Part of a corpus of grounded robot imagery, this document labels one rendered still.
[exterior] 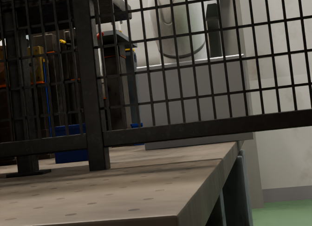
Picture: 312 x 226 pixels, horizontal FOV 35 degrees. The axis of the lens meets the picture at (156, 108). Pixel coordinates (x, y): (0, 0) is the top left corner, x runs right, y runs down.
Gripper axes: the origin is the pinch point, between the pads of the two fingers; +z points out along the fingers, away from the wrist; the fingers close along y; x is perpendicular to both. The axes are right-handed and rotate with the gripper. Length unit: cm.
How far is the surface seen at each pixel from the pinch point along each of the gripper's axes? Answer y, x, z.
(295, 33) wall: -142, -213, -21
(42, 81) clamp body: 21, 65, 31
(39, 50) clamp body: 21, 65, 20
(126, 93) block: -1.8, 14.2, 33.5
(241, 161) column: -37, 90, 61
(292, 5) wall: -142, -213, -46
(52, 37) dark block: 18, 59, 15
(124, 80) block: -1.8, 14.1, 27.6
